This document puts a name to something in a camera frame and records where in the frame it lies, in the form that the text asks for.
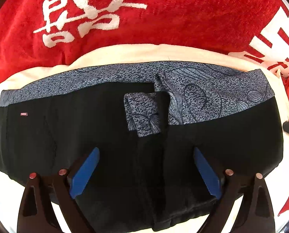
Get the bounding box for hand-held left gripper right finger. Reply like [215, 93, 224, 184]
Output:
[194, 148, 274, 233]

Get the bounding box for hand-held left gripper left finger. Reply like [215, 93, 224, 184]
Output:
[17, 147, 100, 233]

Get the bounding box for black pants with grey stripes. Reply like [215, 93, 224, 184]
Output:
[0, 61, 285, 232]

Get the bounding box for cream blanket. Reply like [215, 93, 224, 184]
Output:
[0, 43, 289, 233]

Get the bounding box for red printed blanket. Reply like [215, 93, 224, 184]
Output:
[0, 0, 289, 90]

